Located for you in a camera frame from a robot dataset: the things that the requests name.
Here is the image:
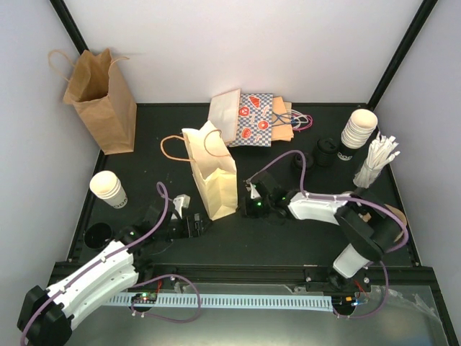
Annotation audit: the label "cream paper bag with handles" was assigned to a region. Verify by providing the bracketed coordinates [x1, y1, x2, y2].
[160, 121, 238, 221]

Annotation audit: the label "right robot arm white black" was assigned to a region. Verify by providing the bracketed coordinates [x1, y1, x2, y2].
[241, 171, 409, 291]

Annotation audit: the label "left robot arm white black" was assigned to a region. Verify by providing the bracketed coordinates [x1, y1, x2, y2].
[17, 202, 210, 345]

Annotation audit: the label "tall black lid stack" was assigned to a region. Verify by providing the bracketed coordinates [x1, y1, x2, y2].
[313, 138, 339, 167]

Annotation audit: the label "blue checkered paper bag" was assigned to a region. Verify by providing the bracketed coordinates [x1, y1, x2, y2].
[228, 93, 274, 147]

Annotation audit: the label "brown flat paper bag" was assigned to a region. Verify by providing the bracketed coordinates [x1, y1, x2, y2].
[272, 97, 294, 141]

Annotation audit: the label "left stack of paper cups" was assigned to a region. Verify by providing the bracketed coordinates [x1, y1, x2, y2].
[89, 171, 128, 209]

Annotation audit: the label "small circuit board with LEDs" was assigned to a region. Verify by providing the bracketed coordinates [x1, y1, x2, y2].
[131, 293, 158, 304]

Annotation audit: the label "white flat paper bag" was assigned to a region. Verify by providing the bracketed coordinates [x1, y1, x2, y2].
[207, 89, 241, 144]

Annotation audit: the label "stack of white paper cups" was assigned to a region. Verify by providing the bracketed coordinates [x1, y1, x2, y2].
[337, 109, 378, 161]

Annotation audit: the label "glass of wrapped stirrers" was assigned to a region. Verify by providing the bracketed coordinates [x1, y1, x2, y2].
[353, 132, 400, 188]

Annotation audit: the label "standing brown paper bag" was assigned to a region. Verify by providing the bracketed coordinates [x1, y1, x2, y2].
[48, 48, 137, 155]

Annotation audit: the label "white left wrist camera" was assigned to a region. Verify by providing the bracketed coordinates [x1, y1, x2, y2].
[171, 194, 190, 220]

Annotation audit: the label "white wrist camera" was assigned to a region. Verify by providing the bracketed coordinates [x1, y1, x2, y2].
[171, 194, 190, 220]
[246, 182, 261, 200]

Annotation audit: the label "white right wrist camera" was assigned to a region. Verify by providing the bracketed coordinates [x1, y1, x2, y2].
[246, 182, 261, 200]

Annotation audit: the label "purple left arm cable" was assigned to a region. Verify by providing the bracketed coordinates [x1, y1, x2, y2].
[19, 181, 171, 346]

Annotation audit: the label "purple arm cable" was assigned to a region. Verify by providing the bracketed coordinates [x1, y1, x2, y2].
[248, 149, 411, 321]
[19, 181, 171, 346]

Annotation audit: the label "coloured bag handle cords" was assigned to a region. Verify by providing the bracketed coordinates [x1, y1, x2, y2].
[272, 107, 314, 131]

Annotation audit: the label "purple cable loop at front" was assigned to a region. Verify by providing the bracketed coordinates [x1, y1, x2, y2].
[129, 273, 202, 322]

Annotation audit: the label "light blue slotted cable duct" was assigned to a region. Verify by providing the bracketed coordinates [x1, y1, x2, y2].
[107, 290, 334, 312]

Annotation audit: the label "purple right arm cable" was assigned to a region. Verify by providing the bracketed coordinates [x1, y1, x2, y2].
[248, 149, 411, 321]

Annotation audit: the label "black right frame post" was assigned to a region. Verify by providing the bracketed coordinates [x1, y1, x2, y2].
[367, 0, 438, 110]

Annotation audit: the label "black frame post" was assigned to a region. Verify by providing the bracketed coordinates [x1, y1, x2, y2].
[50, 0, 89, 55]
[367, 0, 438, 110]

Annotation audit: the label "black left frame post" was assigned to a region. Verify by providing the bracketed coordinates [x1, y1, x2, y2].
[50, 0, 89, 55]

